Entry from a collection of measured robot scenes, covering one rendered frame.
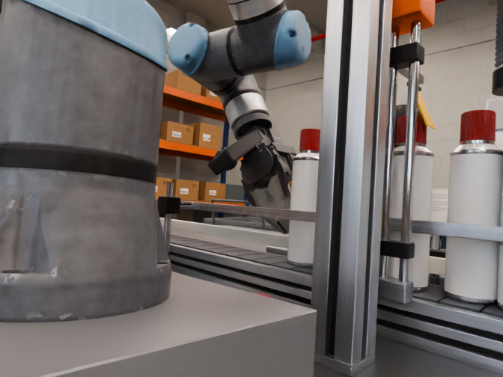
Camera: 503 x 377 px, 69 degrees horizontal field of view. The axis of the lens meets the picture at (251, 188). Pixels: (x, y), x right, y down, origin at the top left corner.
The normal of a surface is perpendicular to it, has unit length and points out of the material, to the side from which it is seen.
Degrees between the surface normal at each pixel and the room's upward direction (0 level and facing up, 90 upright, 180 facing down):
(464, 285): 90
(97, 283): 79
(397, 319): 90
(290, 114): 90
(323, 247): 90
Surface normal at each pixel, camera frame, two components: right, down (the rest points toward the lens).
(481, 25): -0.69, -0.07
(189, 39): -0.51, -0.18
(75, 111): 0.36, -0.05
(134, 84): 0.84, 0.01
